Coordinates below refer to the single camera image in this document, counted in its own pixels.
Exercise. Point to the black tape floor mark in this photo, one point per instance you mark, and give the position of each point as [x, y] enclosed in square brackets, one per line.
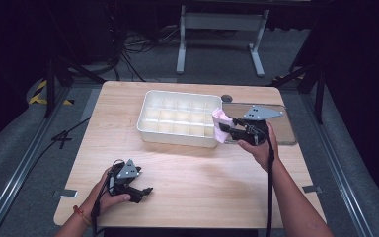
[61, 138]

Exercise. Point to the grey tape strip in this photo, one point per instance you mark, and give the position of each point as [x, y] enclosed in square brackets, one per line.
[312, 189]
[65, 193]

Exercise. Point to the aluminium floor rail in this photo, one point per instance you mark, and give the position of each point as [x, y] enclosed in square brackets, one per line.
[23, 171]
[339, 171]

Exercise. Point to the person's left hand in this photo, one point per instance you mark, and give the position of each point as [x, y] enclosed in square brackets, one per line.
[100, 200]

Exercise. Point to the dark round table grommet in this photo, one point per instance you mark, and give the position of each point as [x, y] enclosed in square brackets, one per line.
[226, 98]

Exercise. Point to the grey metal stand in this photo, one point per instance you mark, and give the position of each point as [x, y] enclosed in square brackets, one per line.
[222, 21]

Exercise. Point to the pink cloth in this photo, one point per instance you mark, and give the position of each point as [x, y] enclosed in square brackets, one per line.
[219, 118]

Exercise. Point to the person's right hand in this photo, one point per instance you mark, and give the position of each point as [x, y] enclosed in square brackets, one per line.
[265, 154]

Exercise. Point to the white compartment storage box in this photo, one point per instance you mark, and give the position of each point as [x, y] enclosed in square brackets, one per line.
[177, 115]

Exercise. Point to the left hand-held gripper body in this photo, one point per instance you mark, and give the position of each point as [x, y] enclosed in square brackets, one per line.
[128, 171]

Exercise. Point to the clear plastic lid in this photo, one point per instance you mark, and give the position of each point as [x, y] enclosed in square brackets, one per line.
[286, 130]

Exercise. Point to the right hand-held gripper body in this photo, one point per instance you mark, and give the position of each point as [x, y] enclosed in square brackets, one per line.
[258, 113]

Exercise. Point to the black tripod stand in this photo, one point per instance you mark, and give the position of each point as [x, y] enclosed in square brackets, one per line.
[319, 89]
[50, 85]

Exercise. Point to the yellow black floor tape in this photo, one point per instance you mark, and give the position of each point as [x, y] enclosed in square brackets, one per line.
[38, 97]

